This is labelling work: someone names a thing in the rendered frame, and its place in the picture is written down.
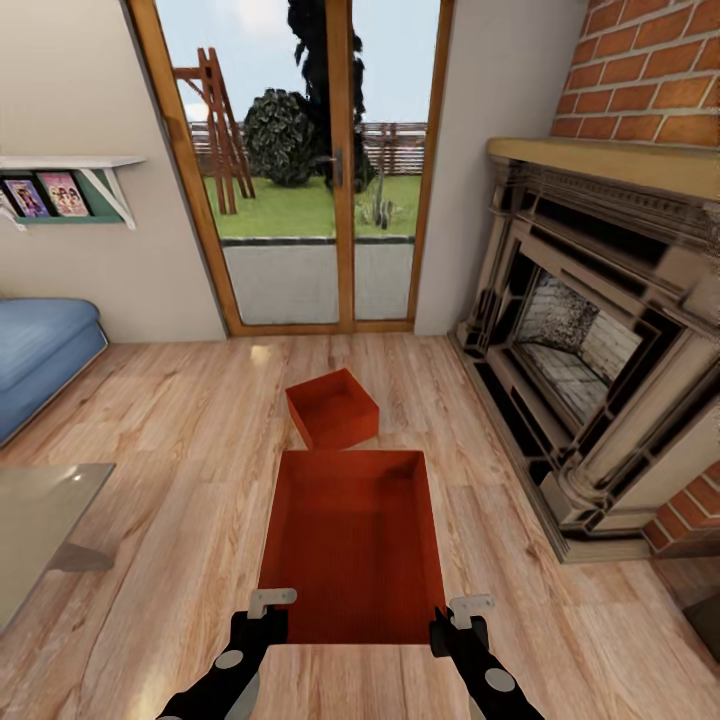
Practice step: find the shelf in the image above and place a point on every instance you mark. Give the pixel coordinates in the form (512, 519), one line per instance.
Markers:
(95, 177)

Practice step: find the wood fireplace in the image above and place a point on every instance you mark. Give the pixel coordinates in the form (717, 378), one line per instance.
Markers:
(593, 345)

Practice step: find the storage box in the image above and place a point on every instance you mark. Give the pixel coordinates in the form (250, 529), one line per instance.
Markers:
(352, 531)
(333, 412)

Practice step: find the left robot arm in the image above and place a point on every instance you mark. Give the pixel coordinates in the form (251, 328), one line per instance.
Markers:
(230, 690)

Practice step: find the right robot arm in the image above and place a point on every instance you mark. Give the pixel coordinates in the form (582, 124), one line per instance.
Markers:
(495, 694)

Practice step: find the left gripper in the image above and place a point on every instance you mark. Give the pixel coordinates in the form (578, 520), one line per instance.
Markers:
(272, 629)

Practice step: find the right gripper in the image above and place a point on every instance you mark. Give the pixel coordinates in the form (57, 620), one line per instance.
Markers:
(446, 640)

